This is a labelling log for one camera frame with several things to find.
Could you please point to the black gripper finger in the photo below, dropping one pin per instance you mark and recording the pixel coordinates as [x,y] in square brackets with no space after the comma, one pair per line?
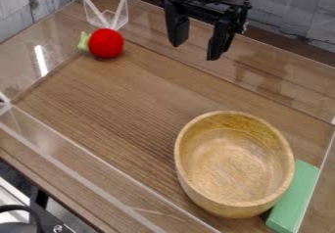
[221,39]
[178,24]

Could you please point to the red felt fruit green leaf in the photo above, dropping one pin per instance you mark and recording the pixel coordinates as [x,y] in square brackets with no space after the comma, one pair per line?
[105,43]

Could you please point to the wooden bowl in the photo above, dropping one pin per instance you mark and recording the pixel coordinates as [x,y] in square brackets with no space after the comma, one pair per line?
[234,162]

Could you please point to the green rectangular block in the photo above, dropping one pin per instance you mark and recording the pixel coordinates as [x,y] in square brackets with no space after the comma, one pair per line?
[286,214]

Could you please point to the black metal table leg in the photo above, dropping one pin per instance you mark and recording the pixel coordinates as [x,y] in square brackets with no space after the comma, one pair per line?
[58,220]

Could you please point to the clear acrylic corner bracket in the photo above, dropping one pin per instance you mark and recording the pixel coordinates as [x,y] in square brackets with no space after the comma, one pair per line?
[107,19]

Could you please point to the clear acrylic front wall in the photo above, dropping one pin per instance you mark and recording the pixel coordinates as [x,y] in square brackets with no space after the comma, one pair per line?
[97,191]

